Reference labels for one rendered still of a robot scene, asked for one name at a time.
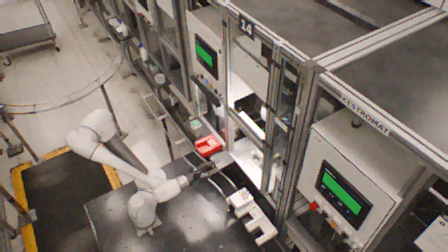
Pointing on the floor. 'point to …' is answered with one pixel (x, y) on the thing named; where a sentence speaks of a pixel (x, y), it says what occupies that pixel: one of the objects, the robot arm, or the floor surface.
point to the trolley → (26, 32)
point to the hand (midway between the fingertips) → (215, 165)
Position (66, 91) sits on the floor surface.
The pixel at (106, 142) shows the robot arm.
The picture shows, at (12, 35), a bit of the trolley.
